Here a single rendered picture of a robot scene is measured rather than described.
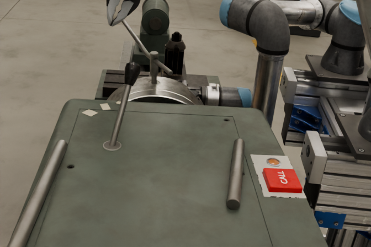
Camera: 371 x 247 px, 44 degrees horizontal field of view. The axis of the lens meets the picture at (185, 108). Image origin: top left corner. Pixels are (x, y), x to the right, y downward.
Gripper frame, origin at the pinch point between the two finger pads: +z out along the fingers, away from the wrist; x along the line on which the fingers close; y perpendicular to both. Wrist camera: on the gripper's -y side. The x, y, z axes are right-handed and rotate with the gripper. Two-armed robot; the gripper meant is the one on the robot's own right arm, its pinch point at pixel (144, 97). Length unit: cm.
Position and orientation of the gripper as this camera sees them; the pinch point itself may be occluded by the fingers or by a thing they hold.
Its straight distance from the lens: 152.2
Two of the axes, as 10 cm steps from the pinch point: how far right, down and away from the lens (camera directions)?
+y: -0.4, -4.7, 8.8
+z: -10.0, -0.4, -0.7
